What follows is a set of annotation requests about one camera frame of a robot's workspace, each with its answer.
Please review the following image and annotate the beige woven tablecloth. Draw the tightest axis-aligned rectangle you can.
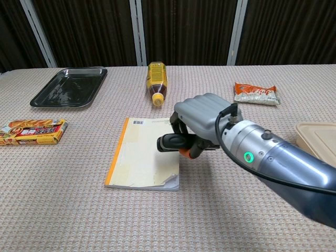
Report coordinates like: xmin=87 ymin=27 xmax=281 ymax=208
xmin=0 ymin=65 xmax=336 ymax=252

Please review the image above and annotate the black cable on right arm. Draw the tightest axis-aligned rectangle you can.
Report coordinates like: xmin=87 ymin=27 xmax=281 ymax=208
xmin=215 ymin=102 xmax=336 ymax=195

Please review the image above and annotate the yellow notebook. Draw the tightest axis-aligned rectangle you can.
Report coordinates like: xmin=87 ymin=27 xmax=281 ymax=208
xmin=104 ymin=117 xmax=181 ymax=192

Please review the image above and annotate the black stapler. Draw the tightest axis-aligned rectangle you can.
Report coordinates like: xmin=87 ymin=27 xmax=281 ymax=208
xmin=156 ymin=133 xmax=219 ymax=152

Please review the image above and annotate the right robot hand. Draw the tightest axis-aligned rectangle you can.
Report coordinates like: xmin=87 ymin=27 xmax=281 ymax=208
xmin=170 ymin=93 xmax=244 ymax=160

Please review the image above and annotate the yellow-capped tea bottle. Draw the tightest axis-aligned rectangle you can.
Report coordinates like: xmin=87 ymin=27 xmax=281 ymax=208
xmin=146 ymin=61 xmax=169 ymax=108

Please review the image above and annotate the yellow curry box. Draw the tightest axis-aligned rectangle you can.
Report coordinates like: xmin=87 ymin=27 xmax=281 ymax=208
xmin=0 ymin=118 xmax=68 ymax=146

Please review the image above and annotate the beige lidded food container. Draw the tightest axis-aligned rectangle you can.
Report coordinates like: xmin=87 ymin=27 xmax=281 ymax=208
xmin=295 ymin=121 xmax=336 ymax=168

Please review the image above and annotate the grey partition post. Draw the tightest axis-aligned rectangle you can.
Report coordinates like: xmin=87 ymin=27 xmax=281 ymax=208
xmin=226 ymin=0 xmax=247 ymax=66
xmin=130 ymin=0 xmax=147 ymax=66
xmin=20 ymin=0 xmax=58 ymax=68

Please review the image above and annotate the orange and white snack bag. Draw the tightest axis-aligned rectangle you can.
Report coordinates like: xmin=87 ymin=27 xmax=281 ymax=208
xmin=233 ymin=81 xmax=281 ymax=106

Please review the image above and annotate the black metal tray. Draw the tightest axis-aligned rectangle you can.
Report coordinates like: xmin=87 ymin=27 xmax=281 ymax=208
xmin=29 ymin=67 xmax=109 ymax=109

